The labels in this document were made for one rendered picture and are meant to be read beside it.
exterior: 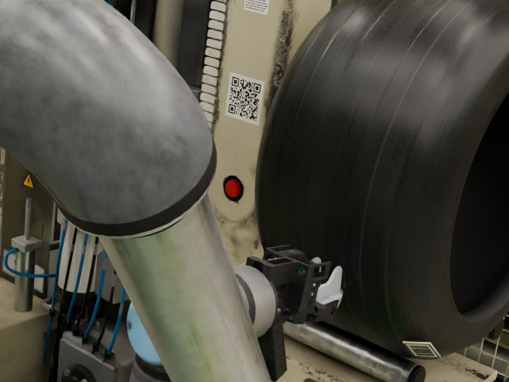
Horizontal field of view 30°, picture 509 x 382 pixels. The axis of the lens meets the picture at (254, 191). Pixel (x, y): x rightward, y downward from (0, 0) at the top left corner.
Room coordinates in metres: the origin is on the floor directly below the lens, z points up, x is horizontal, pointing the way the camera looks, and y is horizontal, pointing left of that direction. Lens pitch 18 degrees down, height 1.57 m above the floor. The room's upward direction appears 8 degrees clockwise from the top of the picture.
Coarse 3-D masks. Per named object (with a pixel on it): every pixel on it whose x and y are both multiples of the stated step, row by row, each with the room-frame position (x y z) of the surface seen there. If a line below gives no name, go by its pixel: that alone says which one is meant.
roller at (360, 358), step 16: (304, 336) 1.36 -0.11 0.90; (320, 336) 1.35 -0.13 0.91; (336, 336) 1.34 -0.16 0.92; (352, 336) 1.34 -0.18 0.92; (336, 352) 1.32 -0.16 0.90; (352, 352) 1.31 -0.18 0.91; (368, 352) 1.30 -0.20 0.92; (384, 352) 1.30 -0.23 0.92; (368, 368) 1.29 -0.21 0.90; (384, 368) 1.27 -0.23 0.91; (400, 368) 1.27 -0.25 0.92; (416, 368) 1.26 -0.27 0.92
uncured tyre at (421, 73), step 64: (384, 0) 1.36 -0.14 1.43; (448, 0) 1.33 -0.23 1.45; (320, 64) 1.30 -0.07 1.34; (384, 64) 1.25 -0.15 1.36; (448, 64) 1.22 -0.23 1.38; (320, 128) 1.24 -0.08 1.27; (384, 128) 1.20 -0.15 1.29; (448, 128) 1.19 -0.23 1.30; (256, 192) 1.32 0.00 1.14; (320, 192) 1.22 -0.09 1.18; (384, 192) 1.17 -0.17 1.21; (448, 192) 1.18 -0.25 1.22; (320, 256) 1.23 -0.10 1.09; (384, 256) 1.16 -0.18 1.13; (448, 256) 1.20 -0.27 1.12; (384, 320) 1.20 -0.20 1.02; (448, 320) 1.24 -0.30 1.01
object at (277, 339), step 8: (280, 312) 1.08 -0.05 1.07; (280, 320) 1.08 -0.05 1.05; (272, 328) 1.07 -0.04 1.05; (280, 328) 1.08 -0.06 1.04; (264, 336) 1.08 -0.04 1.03; (272, 336) 1.07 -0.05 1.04; (280, 336) 1.08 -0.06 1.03; (264, 344) 1.08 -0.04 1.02; (272, 344) 1.07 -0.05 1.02; (280, 344) 1.09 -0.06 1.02; (264, 352) 1.09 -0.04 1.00; (272, 352) 1.08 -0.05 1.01; (280, 352) 1.09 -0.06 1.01; (264, 360) 1.09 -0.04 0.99; (272, 360) 1.08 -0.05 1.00; (280, 360) 1.09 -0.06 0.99; (272, 368) 1.09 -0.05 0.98; (280, 368) 1.09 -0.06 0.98; (272, 376) 1.09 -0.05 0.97; (280, 376) 1.10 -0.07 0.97
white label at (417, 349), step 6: (408, 342) 1.22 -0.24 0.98; (414, 342) 1.22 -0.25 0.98; (420, 342) 1.21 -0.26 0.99; (408, 348) 1.23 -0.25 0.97; (414, 348) 1.23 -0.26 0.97; (420, 348) 1.23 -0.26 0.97; (426, 348) 1.22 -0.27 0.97; (432, 348) 1.22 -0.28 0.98; (414, 354) 1.25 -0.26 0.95; (420, 354) 1.25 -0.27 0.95; (426, 354) 1.24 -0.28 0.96; (432, 354) 1.24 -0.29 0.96; (438, 354) 1.23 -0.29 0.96
